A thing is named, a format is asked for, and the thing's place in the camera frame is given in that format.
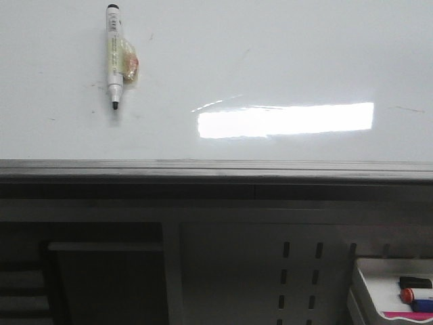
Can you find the white taped whiteboard marker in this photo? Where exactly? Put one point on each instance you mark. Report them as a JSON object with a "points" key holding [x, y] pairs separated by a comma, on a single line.
{"points": [[122, 59]]}

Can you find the large white whiteboard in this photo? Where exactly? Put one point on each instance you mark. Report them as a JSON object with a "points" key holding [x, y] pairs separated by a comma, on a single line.
{"points": [[287, 89]]}

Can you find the grey perforated metal panel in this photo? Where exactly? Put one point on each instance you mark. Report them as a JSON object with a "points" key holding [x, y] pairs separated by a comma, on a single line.
{"points": [[281, 262]]}

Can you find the white marker tray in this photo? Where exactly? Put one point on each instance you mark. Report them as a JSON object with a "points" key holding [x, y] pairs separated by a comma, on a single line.
{"points": [[375, 289]]}

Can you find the black marker cap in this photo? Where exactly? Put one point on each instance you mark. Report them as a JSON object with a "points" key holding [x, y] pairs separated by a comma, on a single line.
{"points": [[414, 282]]}

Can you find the red capped white marker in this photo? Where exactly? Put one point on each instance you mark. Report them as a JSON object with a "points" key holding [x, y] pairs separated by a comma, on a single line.
{"points": [[409, 295]]}

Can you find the blue capped white marker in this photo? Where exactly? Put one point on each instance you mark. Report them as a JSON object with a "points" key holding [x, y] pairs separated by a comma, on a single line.
{"points": [[422, 305]]}

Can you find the pink highlighter pen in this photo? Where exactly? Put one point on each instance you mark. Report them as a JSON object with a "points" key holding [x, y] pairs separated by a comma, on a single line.
{"points": [[419, 316]]}

